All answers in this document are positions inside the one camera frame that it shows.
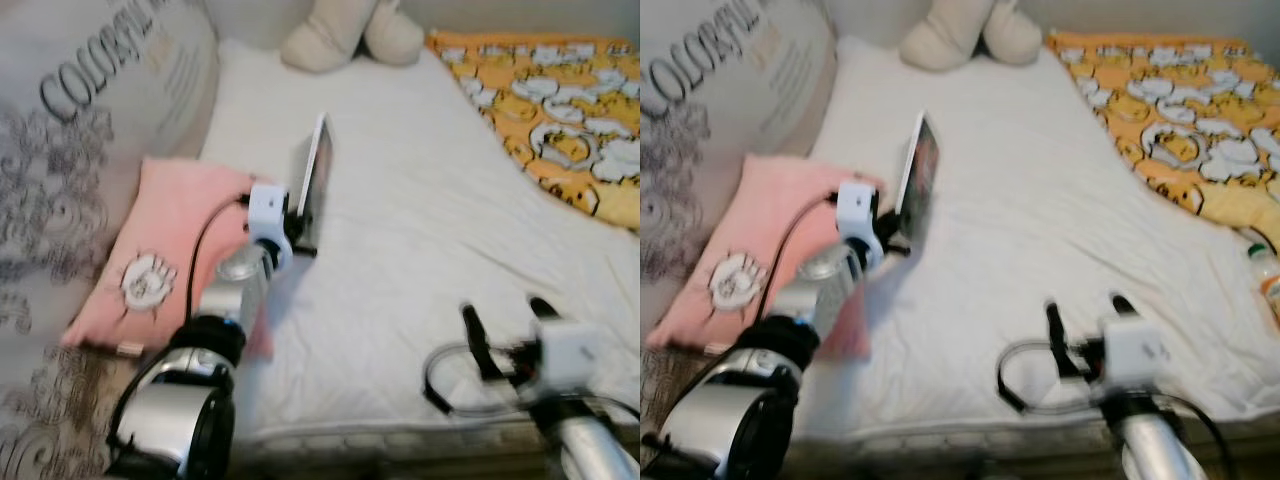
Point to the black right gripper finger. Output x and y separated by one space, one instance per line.
1124 306
543 309
1056 335
476 335

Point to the pink cartoon-print pillow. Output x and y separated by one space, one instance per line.
165 220
770 220

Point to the orange yellow cartoon blanket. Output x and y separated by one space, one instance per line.
560 120
1180 120

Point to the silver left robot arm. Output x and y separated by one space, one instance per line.
730 420
170 420

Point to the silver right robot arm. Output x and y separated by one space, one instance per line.
1160 450
590 450

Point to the white quilted bed sheet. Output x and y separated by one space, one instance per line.
1050 230
430 230

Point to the plastic bottle with orange label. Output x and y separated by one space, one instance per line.
1268 290

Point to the beige plush toy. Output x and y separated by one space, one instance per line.
950 45
330 45

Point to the large white floral-print pillow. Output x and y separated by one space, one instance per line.
700 170
60 170

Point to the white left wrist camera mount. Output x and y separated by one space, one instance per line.
268 210
857 210

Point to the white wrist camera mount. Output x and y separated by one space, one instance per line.
268 210
1135 350
570 350
857 210

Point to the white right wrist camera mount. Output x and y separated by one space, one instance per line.
1135 350
570 350

